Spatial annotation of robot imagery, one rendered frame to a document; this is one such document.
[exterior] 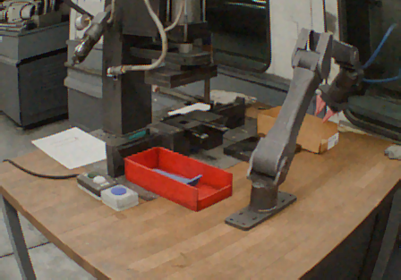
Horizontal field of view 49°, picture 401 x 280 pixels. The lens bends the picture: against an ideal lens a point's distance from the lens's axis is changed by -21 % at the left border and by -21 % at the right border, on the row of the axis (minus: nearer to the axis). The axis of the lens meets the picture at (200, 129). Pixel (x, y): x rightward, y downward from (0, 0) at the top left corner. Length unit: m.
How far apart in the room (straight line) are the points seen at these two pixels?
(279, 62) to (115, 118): 0.71
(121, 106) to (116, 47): 0.19
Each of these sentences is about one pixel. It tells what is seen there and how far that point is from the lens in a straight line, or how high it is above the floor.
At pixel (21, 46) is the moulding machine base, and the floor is 0.84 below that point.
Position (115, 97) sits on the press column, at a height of 1.02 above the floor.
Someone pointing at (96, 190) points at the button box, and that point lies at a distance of 1.27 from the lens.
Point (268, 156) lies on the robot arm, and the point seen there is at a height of 1.04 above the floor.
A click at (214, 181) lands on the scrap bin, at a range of 1.31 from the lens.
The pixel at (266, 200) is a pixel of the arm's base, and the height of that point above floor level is 0.94.
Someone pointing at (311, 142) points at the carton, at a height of 0.93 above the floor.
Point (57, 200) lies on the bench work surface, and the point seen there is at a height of 0.90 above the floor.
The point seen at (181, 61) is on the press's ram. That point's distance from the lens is 1.45.
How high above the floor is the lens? 1.47
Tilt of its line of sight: 19 degrees down
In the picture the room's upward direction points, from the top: straight up
